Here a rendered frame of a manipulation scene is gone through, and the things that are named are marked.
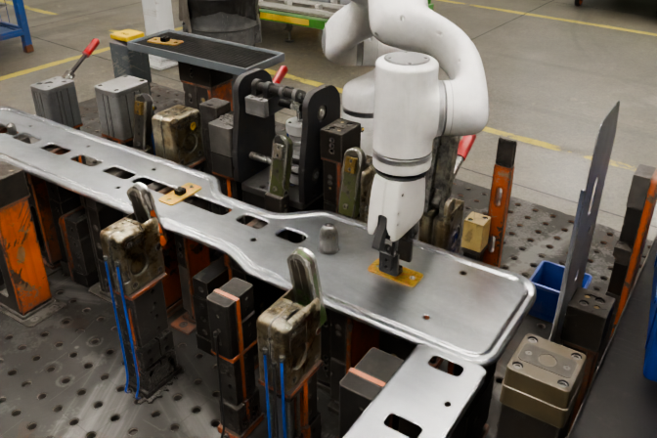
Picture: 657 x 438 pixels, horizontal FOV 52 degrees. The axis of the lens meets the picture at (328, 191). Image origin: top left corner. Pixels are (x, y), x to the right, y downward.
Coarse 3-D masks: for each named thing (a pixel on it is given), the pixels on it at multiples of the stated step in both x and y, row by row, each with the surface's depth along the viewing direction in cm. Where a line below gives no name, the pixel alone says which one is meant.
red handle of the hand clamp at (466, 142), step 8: (464, 136) 118; (472, 136) 117; (464, 144) 117; (472, 144) 118; (464, 152) 116; (456, 160) 116; (456, 168) 115; (440, 192) 114; (432, 200) 113; (440, 200) 113
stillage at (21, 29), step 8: (16, 0) 521; (0, 8) 527; (16, 8) 525; (0, 16) 550; (8, 16) 543; (16, 16) 529; (24, 16) 530; (0, 24) 550; (8, 24) 546; (16, 24) 542; (24, 24) 532; (0, 32) 531; (8, 32) 523; (16, 32) 528; (24, 32) 534; (0, 40) 519; (24, 40) 536; (24, 48) 540; (32, 48) 543
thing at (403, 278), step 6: (378, 258) 109; (372, 264) 108; (378, 264) 108; (372, 270) 106; (378, 270) 106; (402, 270) 106; (408, 270) 106; (384, 276) 105; (390, 276) 105; (402, 276) 105; (408, 276) 105; (414, 276) 105; (420, 276) 105; (402, 282) 104; (408, 282) 104; (414, 282) 104
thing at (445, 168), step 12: (444, 144) 110; (456, 144) 109; (432, 156) 111; (444, 156) 110; (456, 156) 110; (432, 168) 111; (444, 168) 111; (432, 180) 112; (444, 180) 110; (432, 192) 113; (444, 192) 111; (444, 204) 112
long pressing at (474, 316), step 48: (0, 144) 149; (48, 144) 149; (96, 144) 149; (96, 192) 130; (192, 240) 117; (240, 240) 115; (288, 288) 104; (336, 288) 103; (384, 288) 103; (432, 288) 103; (480, 288) 103; (528, 288) 103; (432, 336) 93; (480, 336) 93
